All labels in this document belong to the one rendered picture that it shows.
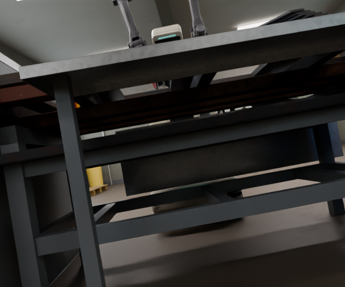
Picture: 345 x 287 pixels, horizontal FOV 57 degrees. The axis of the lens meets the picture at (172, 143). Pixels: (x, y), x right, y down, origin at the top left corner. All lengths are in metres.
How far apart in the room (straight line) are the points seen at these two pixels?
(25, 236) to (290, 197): 0.90
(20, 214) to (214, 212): 0.65
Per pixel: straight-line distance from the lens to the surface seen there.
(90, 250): 0.92
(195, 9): 2.16
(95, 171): 8.86
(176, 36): 2.29
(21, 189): 1.19
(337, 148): 2.13
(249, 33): 0.84
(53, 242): 1.19
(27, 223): 1.20
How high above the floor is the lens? 0.47
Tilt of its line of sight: 2 degrees up
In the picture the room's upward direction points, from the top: 10 degrees counter-clockwise
